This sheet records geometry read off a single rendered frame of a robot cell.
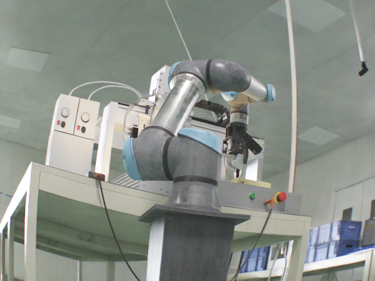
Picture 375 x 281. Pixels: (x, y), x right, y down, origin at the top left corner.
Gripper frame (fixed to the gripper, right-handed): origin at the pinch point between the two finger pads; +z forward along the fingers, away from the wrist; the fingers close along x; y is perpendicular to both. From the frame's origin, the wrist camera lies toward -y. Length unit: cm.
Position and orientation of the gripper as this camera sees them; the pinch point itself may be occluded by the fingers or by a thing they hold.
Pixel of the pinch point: (238, 176)
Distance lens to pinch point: 221.3
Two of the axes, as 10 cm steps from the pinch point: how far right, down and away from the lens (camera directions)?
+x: 4.2, -2.4, -8.7
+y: -9.0, -2.2, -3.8
